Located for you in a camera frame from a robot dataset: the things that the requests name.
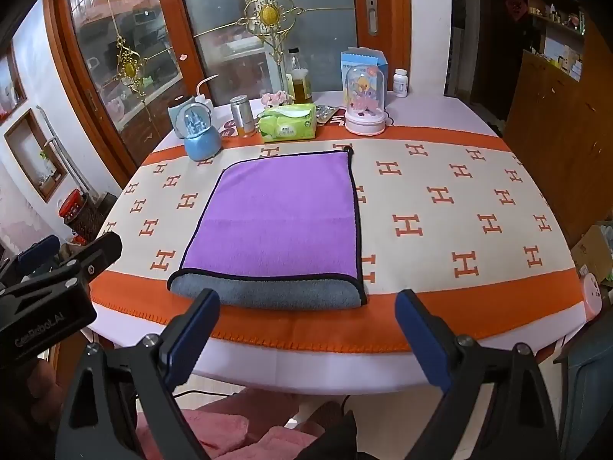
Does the silver can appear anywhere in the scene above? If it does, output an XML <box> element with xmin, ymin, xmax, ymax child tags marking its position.
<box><xmin>229</xmin><ymin>95</ymin><xmax>257</xmax><ymax>139</ymax></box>

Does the pink round container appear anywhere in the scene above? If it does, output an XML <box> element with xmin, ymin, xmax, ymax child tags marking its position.
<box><xmin>581</xmin><ymin>272</ymin><xmax>604</xmax><ymax>320</ymax></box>

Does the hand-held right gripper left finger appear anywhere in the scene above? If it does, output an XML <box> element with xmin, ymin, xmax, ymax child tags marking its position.
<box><xmin>57</xmin><ymin>288</ymin><xmax>221</xmax><ymax>460</ymax></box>

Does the glass oil bottle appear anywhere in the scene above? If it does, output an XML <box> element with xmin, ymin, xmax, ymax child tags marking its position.
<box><xmin>285</xmin><ymin>47</ymin><xmax>313</xmax><ymax>105</ymax></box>

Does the wall shelf with boxes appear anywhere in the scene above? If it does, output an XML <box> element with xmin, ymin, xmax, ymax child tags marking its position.
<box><xmin>523</xmin><ymin>0</ymin><xmax>588</xmax><ymax>82</ymax></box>

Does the small gold door ornament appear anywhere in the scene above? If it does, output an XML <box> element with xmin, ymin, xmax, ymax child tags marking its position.
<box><xmin>114</xmin><ymin>35</ymin><xmax>148</xmax><ymax>95</ymax></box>

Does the metal ladder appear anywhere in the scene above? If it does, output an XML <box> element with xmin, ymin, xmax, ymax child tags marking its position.
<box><xmin>35</xmin><ymin>104</ymin><xmax>93</xmax><ymax>198</ymax></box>

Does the pink flower ornament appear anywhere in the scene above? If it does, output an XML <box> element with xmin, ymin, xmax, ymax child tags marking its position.
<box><xmin>261</xmin><ymin>90</ymin><xmax>294</xmax><ymax>108</ymax></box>

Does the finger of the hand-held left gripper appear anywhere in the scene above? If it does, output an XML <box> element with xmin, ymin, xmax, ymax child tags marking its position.
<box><xmin>29</xmin><ymin>231</ymin><xmax>124</xmax><ymax>293</ymax></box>
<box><xmin>0</xmin><ymin>235</ymin><xmax>61</xmax><ymax>289</ymax></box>

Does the wooden wall niche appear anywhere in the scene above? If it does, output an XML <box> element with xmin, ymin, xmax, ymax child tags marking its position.
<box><xmin>4</xmin><ymin>107</ymin><xmax>69</xmax><ymax>203</ymax></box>

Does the blue snow globe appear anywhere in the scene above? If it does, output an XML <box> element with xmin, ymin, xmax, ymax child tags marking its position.
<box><xmin>168</xmin><ymin>98</ymin><xmax>223</xmax><ymax>162</ymax></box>

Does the brown cardboard box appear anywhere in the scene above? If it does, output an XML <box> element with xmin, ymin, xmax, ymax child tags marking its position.
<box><xmin>569</xmin><ymin>222</ymin><xmax>613</xmax><ymax>279</ymax></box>

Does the blister pill pack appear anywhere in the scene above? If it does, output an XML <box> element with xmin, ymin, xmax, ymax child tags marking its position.
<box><xmin>313</xmin><ymin>104</ymin><xmax>340</xmax><ymax>126</ymax></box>

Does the green tissue pack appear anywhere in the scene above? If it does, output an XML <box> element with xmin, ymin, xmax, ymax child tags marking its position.
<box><xmin>257</xmin><ymin>103</ymin><xmax>320</xmax><ymax>143</ymax></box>

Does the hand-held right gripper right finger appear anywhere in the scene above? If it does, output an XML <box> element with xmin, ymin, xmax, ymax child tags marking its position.
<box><xmin>394</xmin><ymin>289</ymin><xmax>562</xmax><ymax>460</ymax></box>

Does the orange and cream patterned blanket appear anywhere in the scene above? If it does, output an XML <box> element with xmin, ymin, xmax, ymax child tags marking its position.
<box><xmin>89</xmin><ymin>125</ymin><xmax>593</xmax><ymax>356</ymax></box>

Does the wooden glass sliding door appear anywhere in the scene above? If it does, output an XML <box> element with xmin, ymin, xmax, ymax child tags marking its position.
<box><xmin>44</xmin><ymin>0</ymin><xmax>413</xmax><ymax>179</ymax></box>

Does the person's left hand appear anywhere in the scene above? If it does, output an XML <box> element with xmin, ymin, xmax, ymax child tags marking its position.
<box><xmin>21</xmin><ymin>358</ymin><xmax>66</xmax><ymax>426</ymax></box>

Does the wooden cabinet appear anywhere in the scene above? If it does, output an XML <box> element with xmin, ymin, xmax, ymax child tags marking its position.
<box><xmin>502</xmin><ymin>18</ymin><xmax>613</xmax><ymax>233</ymax></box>

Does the purple and grey towel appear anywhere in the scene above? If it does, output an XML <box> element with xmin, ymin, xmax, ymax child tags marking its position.
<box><xmin>166</xmin><ymin>147</ymin><xmax>369</xmax><ymax>311</ymax></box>

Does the pink dome music box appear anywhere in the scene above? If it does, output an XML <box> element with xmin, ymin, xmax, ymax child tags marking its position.
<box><xmin>344</xmin><ymin>63</ymin><xmax>387</xmax><ymax>135</ymax></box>

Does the large gold door ornament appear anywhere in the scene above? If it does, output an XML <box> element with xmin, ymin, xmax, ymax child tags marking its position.
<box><xmin>238</xmin><ymin>0</ymin><xmax>306</xmax><ymax>61</ymax></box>

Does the blue cardboard box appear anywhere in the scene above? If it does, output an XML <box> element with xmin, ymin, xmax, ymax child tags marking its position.
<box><xmin>340</xmin><ymin>47</ymin><xmax>389</xmax><ymax>102</ymax></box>

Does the red pot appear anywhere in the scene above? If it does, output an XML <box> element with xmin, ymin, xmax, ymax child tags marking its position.
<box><xmin>56</xmin><ymin>188</ymin><xmax>88</xmax><ymax>224</ymax></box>

